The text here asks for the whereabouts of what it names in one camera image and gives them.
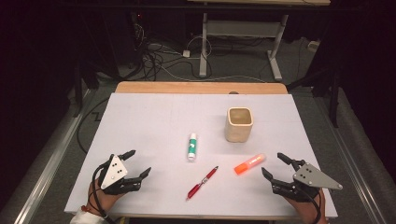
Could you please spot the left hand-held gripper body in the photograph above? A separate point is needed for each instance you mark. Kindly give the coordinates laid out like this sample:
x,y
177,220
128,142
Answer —
x,y
114,171

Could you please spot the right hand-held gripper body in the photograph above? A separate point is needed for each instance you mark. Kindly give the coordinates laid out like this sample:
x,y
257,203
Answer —
x,y
311,178

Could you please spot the orange highlighter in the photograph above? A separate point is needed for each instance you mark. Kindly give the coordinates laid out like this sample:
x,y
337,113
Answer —
x,y
249,164

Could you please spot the beige square cup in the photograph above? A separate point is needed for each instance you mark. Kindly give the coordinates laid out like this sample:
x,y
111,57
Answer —
x,y
238,132

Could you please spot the red pen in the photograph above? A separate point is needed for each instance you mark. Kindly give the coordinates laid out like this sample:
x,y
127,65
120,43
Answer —
x,y
201,183

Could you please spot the person's left hand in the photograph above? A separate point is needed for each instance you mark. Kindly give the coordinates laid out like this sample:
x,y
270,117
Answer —
x,y
104,202

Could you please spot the person's right hand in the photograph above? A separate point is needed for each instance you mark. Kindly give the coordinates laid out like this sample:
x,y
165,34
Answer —
x,y
308,213

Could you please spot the white board mat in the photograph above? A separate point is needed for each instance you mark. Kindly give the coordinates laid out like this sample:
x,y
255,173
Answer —
x,y
155,124

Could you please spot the white green glue stick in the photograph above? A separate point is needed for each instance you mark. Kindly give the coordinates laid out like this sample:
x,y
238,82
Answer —
x,y
192,147

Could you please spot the black metal stand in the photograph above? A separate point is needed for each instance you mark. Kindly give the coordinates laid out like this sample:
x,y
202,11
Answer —
x,y
333,99
78,90

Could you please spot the dark table grommet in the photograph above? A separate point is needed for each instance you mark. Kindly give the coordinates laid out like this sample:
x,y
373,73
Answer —
x,y
233,92

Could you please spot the wooden table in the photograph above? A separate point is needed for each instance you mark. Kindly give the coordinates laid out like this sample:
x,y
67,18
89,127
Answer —
x,y
186,87

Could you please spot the white power strip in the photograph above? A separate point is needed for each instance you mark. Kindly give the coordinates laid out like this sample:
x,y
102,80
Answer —
x,y
313,46

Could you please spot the white power adapter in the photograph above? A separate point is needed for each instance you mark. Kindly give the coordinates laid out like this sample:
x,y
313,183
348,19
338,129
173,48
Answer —
x,y
186,53

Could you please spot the white metal desk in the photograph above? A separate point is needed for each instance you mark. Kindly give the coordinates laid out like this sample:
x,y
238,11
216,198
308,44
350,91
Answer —
x,y
239,28

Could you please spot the silver metal rail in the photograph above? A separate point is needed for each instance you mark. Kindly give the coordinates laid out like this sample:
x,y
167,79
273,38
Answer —
x,y
46,174
351,168

